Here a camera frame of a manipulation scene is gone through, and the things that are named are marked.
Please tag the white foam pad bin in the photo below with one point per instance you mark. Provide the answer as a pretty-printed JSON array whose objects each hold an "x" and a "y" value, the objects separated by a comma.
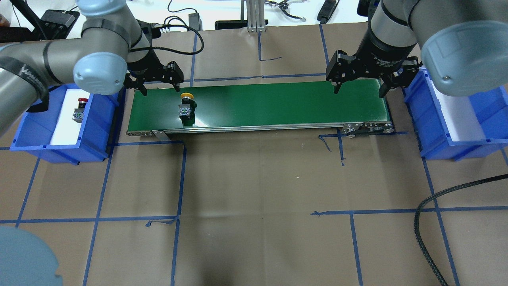
[
  {"x": 460, "y": 117},
  {"x": 67, "y": 130}
]

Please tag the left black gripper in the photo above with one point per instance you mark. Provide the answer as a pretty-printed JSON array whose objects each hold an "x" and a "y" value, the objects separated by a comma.
[{"x": 147, "y": 65}]

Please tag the white foam pad right bin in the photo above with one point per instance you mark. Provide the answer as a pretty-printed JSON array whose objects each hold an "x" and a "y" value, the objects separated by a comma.
[{"x": 460, "y": 117}]

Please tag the yellow push button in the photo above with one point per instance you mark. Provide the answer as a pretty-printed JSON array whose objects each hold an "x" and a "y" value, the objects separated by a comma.
[{"x": 187, "y": 107}]

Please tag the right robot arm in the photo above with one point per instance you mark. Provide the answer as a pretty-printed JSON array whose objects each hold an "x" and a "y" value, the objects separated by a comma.
[{"x": 461, "y": 43}]

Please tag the green conveyor belt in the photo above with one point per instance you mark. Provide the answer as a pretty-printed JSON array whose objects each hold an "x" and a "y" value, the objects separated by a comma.
[{"x": 259, "y": 107}]

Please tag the blue plastic bin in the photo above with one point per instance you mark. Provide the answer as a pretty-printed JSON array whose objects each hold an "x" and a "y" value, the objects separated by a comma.
[
  {"x": 36, "y": 129},
  {"x": 435, "y": 142}
]

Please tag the black power adapter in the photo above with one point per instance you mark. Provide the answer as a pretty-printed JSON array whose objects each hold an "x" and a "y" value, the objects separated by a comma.
[{"x": 195, "y": 21}]

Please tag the left blue plastic bin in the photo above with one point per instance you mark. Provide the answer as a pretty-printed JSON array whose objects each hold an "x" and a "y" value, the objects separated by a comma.
[{"x": 36, "y": 129}]

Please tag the aluminium frame post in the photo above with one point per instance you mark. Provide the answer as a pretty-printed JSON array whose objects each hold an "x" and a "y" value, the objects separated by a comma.
[{"x": 255, "y": 16}]

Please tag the red push button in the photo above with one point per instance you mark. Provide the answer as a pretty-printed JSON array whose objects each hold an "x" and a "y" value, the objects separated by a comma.
[{"x": 78, "y": 113}]

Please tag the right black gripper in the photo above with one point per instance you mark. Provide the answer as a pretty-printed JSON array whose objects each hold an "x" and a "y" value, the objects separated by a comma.
[{"x": 381, "y": 52}]

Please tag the white foam pad left bin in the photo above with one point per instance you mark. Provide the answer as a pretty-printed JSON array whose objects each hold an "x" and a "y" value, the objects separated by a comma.
[{"x": 67, "y": 130}]

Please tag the right blue plastic bin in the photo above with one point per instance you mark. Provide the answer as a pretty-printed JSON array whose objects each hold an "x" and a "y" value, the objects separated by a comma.
[{"x": 435, "y": 142}]

